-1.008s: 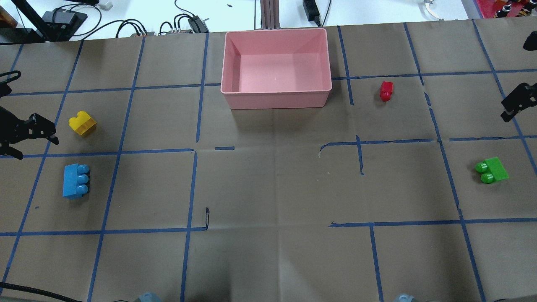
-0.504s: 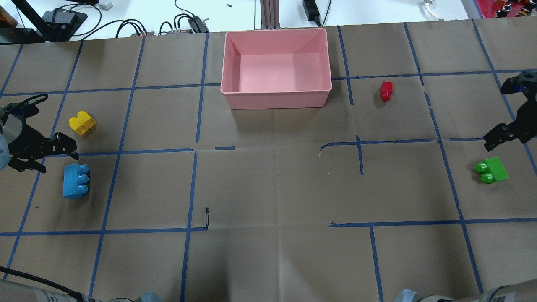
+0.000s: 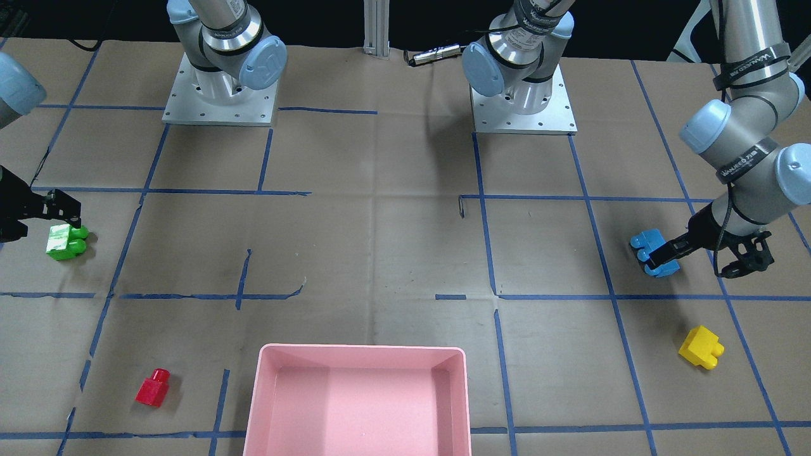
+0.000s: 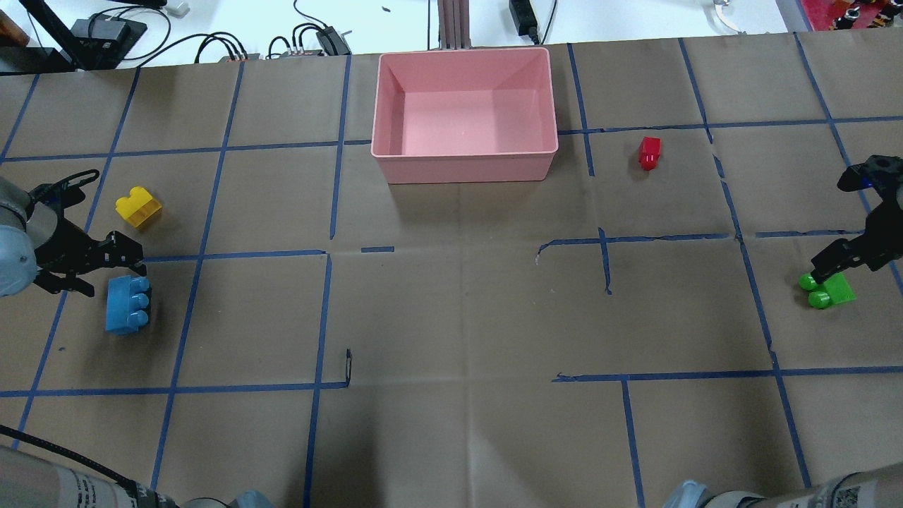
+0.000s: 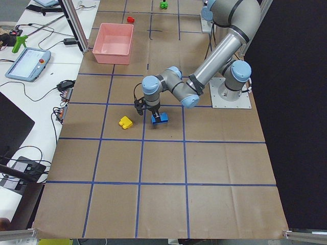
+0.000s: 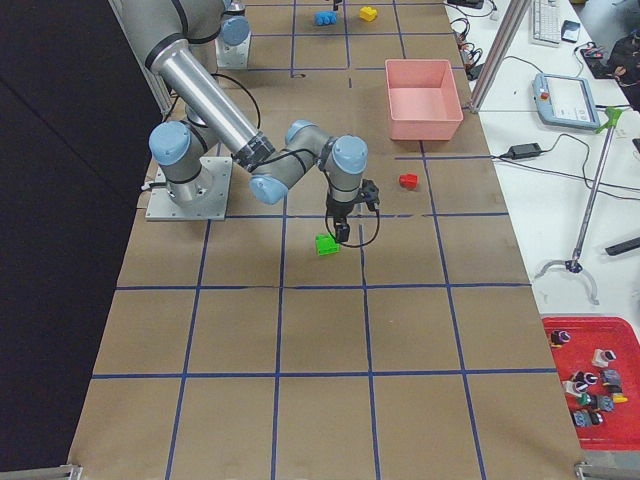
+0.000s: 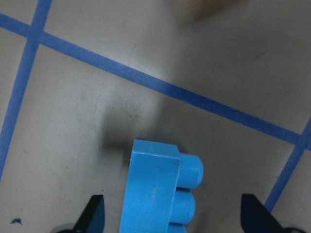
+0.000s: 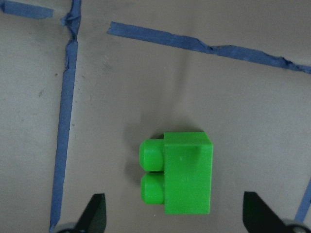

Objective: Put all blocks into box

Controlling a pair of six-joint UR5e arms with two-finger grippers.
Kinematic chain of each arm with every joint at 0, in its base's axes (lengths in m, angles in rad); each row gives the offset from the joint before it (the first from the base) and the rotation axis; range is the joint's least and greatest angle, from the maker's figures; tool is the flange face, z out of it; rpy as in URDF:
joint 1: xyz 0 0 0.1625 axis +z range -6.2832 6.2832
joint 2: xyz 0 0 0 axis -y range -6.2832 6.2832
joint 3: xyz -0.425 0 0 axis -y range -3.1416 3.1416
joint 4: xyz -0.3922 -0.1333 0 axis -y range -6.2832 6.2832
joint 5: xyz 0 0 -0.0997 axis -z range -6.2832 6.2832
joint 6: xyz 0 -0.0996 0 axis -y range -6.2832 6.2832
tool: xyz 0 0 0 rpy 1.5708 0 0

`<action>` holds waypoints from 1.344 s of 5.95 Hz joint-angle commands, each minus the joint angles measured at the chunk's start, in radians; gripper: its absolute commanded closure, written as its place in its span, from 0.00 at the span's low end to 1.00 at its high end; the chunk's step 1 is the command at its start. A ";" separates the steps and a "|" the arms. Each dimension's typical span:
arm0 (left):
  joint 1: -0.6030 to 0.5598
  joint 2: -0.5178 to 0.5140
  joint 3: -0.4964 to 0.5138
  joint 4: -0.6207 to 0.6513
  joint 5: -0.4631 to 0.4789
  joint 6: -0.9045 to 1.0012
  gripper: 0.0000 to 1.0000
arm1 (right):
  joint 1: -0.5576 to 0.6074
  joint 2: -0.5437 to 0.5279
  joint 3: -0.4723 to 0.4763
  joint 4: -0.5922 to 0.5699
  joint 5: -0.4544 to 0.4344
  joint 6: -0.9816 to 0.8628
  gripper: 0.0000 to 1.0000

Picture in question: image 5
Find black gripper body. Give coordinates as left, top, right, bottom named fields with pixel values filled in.
left=134, top=98, right=160, bottom=115

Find blue toy block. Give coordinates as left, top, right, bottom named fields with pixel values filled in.
left=151, top=112, right=169, bottom=125

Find green toy block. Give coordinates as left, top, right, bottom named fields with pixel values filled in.
left=159, top=1, right=168, bottom=9

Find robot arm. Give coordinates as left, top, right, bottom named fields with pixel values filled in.
left=134, top=1, right=261, bottom=124

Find pink plastic box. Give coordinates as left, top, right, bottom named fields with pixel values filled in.
left=92, top=23, right=134, bottom=65

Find yellow toy block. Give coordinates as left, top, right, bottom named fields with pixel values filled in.
left=119, top=116, right=133, bottom=130

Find red toy block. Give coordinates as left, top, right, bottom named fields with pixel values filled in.
left=127, top=16, right=135, bottom=23

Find black power adapter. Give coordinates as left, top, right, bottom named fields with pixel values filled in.
left=63, top=38, right=77, bottom=45

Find teach pendant tablet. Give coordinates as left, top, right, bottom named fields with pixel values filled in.
left=5, top=47, right=51, bottom=82

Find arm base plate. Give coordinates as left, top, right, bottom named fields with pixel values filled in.
left=200, top=9, right=214, bottom=34
left=209, top=78, right=252, bottom=109

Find aluminium frame post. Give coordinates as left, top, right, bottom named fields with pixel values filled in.
left=58, top=0, right=89, bottom=53

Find black camera tripod stand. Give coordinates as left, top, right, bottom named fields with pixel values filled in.
left=0, top=145, right=47, bottom=183

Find green handled reacher tool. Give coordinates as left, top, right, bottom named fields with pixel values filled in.
left=12, top=35, right=28, bottom=54

